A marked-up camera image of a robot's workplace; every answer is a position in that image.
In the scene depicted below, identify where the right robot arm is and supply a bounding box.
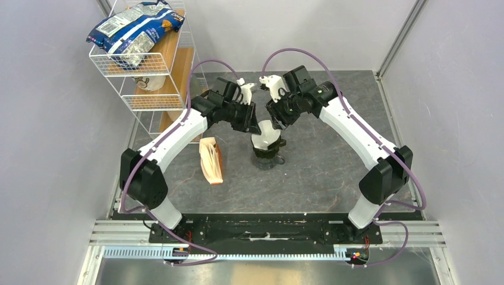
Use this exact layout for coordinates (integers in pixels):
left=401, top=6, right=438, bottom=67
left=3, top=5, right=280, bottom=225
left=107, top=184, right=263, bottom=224
left=259, top=65, right=413, bottom=243

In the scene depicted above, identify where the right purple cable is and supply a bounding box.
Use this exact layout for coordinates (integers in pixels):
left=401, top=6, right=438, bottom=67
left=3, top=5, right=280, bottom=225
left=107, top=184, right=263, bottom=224
left=260, top=47, right=427, bottom=269

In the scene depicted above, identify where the white cable duct strip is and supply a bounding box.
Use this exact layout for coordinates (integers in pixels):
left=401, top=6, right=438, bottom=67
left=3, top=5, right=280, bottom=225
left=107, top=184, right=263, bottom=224
left=103, top=245, right=364, bottom=262

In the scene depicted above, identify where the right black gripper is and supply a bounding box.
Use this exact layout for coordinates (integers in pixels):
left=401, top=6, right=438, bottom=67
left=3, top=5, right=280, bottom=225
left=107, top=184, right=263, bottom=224
left=264, top=88, right=303, bottom=131

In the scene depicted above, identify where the clear glass coffee server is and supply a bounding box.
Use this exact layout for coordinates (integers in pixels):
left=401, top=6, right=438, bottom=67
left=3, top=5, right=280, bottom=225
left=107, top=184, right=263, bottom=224
left=251, top=154, right=285, bottom=170

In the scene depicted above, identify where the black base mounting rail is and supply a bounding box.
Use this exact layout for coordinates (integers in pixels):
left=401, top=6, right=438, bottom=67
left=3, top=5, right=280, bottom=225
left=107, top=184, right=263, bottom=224
left=173, top=213, right=383, bottom=257

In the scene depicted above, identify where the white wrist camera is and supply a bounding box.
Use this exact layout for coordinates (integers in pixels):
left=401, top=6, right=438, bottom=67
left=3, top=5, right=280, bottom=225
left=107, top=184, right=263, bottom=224
left=259, top=75, right=288, bottom=103
left=236, top=78, right=257, bottom=105

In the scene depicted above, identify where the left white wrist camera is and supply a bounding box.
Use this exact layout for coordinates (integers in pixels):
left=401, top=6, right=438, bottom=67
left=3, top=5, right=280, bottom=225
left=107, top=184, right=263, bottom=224
left=236, top=78, right=257, bottom=105

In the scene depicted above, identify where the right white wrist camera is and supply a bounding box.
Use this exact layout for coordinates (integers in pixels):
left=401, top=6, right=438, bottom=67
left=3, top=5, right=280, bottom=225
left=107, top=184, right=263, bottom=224
left=259, top=75, right=288, bottom=103

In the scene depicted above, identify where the white paper coffee filter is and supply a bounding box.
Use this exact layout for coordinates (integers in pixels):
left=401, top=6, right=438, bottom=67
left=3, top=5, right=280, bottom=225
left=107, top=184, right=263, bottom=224
left=251, top=120, right=281, bottom=150

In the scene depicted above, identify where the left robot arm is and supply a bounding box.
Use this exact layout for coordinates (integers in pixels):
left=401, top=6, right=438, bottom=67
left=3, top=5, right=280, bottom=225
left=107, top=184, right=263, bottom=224
left=119, top=77, right=261, bottom=243

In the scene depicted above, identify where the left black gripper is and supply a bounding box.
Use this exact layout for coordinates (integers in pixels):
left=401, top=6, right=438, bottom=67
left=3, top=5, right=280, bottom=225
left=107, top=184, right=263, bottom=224
left=222, top=100, right=262, bottom=136

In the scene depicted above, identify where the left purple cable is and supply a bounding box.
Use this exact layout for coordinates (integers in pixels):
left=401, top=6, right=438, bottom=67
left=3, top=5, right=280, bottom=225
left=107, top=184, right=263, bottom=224
left=119, top=59, right=241, bottom=267

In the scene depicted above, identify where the white wire wooden shelf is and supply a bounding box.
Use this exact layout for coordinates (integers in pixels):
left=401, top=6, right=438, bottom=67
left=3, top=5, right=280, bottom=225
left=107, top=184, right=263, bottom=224
left=89, top=1, right=207, bottom=138

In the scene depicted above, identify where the blue snack bag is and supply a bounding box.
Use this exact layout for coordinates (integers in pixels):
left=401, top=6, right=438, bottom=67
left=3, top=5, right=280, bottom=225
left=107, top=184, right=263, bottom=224
left=86, top=1, right=185, bottom=69

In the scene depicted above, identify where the purple cable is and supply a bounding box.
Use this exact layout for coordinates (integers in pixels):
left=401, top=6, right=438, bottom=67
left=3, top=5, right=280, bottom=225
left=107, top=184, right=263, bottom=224
left=119, top=59, right=241, bottom=267
left=260, top=47, right=427, bottom=269

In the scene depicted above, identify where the dark green coffee dripper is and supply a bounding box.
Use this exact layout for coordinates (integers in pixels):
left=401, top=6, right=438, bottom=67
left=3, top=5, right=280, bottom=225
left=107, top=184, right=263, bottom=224
left=251, top=135, right=286, bottom=159

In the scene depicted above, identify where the aluminium corner frame post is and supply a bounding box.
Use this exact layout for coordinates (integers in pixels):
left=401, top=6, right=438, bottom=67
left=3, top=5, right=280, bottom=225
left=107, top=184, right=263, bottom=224
left=376, top=0, right=428, bottom=80

